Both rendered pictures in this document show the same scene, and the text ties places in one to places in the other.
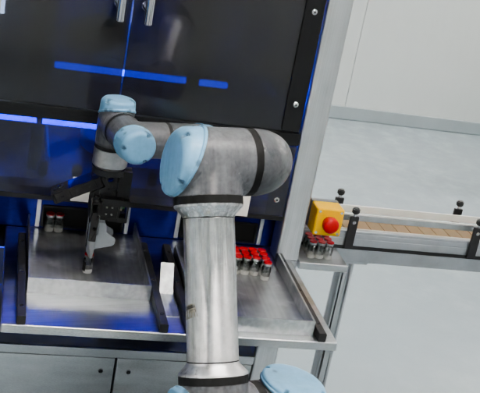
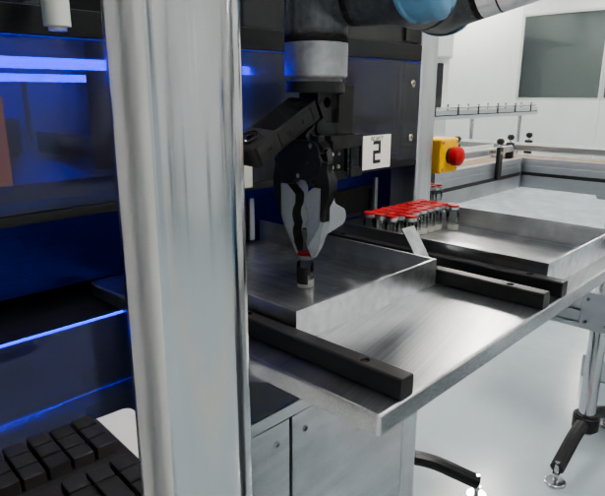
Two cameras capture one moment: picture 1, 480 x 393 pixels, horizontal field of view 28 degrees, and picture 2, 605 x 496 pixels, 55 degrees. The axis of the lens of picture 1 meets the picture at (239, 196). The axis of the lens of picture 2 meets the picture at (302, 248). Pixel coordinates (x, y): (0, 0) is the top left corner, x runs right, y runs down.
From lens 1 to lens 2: 1.68 m
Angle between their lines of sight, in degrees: 30
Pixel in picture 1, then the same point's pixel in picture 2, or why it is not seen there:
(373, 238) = (443, 178)
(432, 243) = (476, 172)
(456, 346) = not seen: hidden behind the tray
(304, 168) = (428, 91)
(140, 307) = (450, 294)
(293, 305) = (527, 236)
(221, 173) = not seen: outside the picture
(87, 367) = (261, 450)
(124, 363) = (299, 419)
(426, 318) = not seen: hidden behind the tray
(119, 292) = (406, 286)
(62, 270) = (273, 296)
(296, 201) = (424, 135)
